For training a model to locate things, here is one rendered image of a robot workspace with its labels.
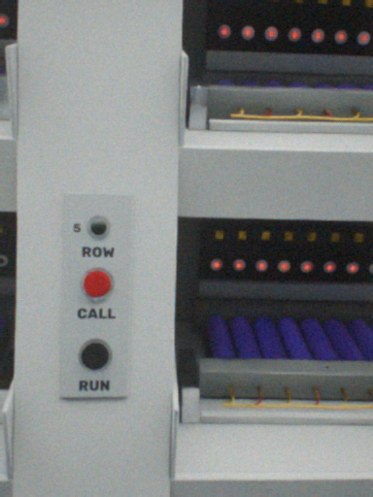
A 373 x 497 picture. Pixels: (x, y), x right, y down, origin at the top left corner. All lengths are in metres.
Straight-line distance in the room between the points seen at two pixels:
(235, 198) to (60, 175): 0.11
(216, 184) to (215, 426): 0.17
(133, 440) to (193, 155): 0.18
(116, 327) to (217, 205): 0.10
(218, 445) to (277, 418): 0.05
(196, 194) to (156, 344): 0.10
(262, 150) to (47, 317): 0.16
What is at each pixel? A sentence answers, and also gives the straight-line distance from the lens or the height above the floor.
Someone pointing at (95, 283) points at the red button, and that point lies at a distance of 0.35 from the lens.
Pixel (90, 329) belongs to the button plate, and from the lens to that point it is 0.36.
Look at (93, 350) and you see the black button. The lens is 0.36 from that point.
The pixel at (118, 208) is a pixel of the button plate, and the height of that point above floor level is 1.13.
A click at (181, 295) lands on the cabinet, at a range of 0.56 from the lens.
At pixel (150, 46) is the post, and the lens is 0.37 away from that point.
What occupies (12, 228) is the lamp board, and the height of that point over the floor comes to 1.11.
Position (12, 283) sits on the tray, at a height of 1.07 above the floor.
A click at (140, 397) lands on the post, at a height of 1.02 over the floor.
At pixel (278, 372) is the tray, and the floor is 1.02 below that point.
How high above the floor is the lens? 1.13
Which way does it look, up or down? 3 degrees down
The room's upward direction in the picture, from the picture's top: 2 degrees clockwise
